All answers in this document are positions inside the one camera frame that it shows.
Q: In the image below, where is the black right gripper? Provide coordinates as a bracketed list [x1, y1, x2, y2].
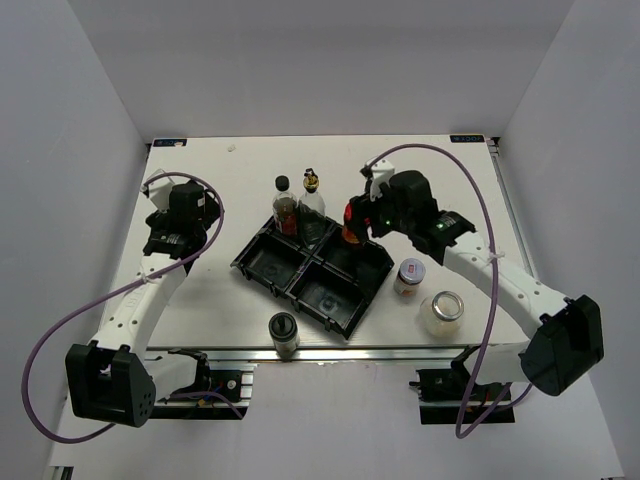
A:
[347, 180, 415, 243]

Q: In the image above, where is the red-lid sauce jar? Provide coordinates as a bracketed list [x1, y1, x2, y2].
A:
[342, 200, 368, 245]

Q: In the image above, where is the clear glass oil bottle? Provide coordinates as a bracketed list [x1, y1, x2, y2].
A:
[298, 168, 326, 249]

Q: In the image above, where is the red-label black-cap bottle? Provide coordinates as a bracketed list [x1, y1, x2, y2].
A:
[272, 175, 298, 237]

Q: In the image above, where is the grey-lid spice jar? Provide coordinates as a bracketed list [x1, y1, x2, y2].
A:
[393, 258, 426, 297]

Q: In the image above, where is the black-cap pepper grinder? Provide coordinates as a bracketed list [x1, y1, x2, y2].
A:
[268, 312, 300, 359]

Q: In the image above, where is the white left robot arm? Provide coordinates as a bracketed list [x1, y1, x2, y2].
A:
[65, 179, 223, 427]

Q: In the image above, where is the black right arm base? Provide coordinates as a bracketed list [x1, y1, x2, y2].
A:
[407, 346, 515, 427]

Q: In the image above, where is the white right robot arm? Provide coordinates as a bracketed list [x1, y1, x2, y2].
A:
[344, 168, 604, 399]

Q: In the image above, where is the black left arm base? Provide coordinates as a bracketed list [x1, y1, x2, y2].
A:
[145, 348, 253, 421]

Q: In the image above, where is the white shaker black cap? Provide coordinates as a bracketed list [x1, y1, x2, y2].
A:
[365, 179, 381, 202]

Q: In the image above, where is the black four-compartment tray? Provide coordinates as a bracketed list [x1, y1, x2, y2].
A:
[231, 218, 394, 339]

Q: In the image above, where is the blue left table sticker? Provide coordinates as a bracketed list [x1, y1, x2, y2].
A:
[152, 138, 187, 148]

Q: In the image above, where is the blue table sticker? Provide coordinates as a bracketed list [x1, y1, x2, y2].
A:
[152, 138, 187, 148]
[449, 134, 485, 143]

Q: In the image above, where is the blue right table sticker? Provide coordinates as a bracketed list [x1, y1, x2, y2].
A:
[449, 134, 485, 143]

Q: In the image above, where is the round clear glass jar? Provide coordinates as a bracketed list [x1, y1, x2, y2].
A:
[419, 291, 465, 339]

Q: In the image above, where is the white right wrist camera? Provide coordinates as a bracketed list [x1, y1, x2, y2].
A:
[360, 159, 395, 196]

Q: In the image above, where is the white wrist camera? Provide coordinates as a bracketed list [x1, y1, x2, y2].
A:
[140, 177, 175, 212]
[360, 159, 395, 196]

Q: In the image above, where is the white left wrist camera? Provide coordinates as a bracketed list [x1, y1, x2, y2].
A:
[140, 177, 175, 212]

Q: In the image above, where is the aluminium front table rail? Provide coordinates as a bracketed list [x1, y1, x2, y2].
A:
[144, 344, 531, 364]

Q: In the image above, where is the aluminium table rail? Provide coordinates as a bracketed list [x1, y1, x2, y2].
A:
[486, 137, 539, 281]
[144, 344, 531, 364]

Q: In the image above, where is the aluminium right table rail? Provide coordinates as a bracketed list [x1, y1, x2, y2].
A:
[486, 137, 539, 281]

